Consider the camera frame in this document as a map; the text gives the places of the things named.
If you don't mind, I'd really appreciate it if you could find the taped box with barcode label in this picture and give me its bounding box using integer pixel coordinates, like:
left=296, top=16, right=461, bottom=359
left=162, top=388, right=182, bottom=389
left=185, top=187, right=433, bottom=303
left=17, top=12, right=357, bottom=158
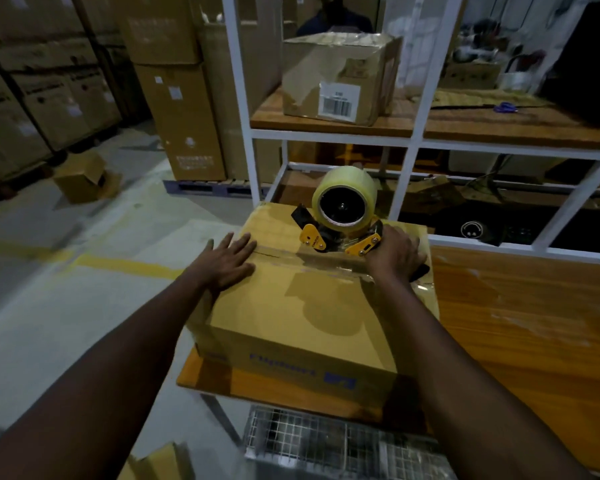
left=281, top=32, right=403, bottom=127

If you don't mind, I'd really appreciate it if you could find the yellow-brown cardboard box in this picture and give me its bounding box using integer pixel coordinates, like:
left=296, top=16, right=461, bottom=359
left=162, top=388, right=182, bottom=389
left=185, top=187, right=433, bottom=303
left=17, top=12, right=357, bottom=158
left=185, top=202, right=440, bottom=423

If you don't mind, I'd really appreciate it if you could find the black round-logo device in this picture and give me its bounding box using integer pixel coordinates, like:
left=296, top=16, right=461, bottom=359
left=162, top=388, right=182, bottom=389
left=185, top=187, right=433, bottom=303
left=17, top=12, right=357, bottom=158
left=449, top=214, right=501, bottom=245

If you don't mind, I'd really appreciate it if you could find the clear packing tape roll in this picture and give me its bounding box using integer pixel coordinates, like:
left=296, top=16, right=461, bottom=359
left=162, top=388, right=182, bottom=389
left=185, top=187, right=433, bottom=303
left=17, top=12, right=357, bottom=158
left=311, top=165, right=379, bottom=233

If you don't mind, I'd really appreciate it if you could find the white wire mesh shelf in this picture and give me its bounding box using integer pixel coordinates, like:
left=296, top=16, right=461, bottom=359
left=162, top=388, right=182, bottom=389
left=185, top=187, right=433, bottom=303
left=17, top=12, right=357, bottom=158
left=242, top=404, right=456, bottom=480

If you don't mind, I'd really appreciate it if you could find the orange wooden table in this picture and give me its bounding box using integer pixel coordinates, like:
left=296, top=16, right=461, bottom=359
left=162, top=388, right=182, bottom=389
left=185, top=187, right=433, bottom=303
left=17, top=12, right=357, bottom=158
left=175, top=244, right=600, bottom=475

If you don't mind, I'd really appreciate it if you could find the person's right hand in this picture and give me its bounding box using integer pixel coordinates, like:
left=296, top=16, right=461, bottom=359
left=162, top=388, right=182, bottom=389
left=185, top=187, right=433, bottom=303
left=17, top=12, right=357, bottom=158
left=365, top=224, right=429, bottom=291

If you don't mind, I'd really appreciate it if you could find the blue pallet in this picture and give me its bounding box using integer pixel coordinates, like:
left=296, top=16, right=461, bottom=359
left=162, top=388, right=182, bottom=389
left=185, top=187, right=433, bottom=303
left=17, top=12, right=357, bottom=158
left=162, top=179, right=271, bottom=198

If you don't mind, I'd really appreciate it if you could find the person's right forearm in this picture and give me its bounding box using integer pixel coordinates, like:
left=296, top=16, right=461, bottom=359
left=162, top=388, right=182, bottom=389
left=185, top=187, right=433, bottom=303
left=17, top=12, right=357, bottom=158
left=379, top=277, right=591, bottom=480

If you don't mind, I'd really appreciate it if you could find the person's left forearm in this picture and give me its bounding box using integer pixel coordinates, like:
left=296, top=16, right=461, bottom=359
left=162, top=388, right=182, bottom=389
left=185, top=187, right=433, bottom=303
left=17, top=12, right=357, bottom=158
left=0, top=279, right=221, bottom=480

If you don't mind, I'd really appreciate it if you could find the black monitor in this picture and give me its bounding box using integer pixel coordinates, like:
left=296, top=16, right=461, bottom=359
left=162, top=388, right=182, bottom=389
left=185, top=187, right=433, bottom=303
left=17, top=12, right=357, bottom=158
left=537, top=14, right=600, bottom=135

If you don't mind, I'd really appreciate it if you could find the wooden shelf board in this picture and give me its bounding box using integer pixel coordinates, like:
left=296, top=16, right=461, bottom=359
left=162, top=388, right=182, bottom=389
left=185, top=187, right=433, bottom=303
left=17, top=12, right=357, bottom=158
left=249, top=87, right=600, bottom=151

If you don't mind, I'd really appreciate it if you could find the wide brown cardboard box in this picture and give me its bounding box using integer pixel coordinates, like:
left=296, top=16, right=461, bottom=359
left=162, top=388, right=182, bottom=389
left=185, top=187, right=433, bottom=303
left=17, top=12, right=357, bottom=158
left=111, top=0, right=203, bottom=65

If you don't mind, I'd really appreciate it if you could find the wall of stacked cartons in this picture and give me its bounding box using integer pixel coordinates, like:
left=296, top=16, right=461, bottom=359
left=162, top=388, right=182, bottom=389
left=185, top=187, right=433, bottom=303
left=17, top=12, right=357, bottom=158
left=0, top=0, right=151, bottom=193

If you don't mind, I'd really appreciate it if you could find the flattened cardboard sheet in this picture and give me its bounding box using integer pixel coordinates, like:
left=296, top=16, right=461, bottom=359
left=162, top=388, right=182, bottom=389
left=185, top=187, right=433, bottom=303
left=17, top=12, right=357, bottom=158
left=412, top=88, right=546, bottom=109

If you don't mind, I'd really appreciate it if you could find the white metal shelf frame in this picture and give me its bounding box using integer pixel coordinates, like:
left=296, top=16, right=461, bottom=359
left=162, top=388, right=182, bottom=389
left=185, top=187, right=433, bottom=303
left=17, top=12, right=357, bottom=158
left=221, top=0, right=600, bottom=267

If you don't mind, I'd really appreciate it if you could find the tall plain cardboard box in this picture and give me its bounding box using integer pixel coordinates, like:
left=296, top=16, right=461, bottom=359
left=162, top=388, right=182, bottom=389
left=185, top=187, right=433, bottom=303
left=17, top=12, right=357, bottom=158
left=195, top=19, right=283, bottom=183

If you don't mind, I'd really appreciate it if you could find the person's left hand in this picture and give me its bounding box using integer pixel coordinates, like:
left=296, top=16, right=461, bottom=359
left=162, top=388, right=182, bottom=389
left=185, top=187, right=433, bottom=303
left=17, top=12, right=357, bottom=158
left=189, top=232, right=259, bottom=293

